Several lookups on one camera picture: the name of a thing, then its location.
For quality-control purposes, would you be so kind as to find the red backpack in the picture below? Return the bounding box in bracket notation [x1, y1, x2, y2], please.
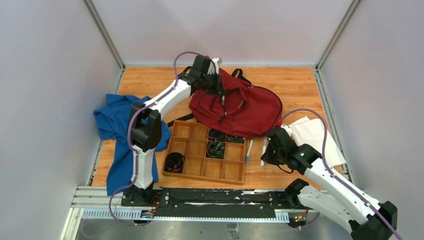
[179, 68, 283, 138]

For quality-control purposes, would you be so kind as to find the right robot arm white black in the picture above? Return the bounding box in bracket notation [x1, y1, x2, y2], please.
[261, 127, 398, 240]

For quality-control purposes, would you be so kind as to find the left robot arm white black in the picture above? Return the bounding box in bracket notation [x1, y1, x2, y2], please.
[127, 53, 224, 207]

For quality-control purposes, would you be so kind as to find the blue capped marker right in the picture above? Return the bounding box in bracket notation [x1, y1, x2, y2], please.
[260, 138, 268, 168]

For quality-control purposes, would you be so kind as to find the blue capped marker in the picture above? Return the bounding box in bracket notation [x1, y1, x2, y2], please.
[260, 138, 268, 168]
[244, 138, 254, 163]

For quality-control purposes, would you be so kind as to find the white paper towel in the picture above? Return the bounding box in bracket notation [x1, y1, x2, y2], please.
[280, 116, 347, 167]

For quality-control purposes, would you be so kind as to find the blue capped marker left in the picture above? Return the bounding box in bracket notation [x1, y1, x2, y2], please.
[244, 138, 254, 163]

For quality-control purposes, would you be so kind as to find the wooden compartment tray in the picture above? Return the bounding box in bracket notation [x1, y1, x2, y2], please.
[161, 120, 249, 185]

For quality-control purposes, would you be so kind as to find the blue cloth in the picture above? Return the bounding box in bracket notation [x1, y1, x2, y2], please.
[93, 93, 151, 196]

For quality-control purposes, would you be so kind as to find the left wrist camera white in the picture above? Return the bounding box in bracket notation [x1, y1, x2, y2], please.
[207, 57, 223, 75]

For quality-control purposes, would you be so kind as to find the coiled cable tray middle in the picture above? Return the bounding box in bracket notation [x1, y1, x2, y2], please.
[206, 139, 225, 159]

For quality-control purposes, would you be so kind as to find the coiled black cable front left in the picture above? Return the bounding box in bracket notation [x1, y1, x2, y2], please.
[163, 152, 186, 174]

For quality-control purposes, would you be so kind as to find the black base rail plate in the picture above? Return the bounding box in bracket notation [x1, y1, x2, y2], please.
[120, 188, 307, 219]

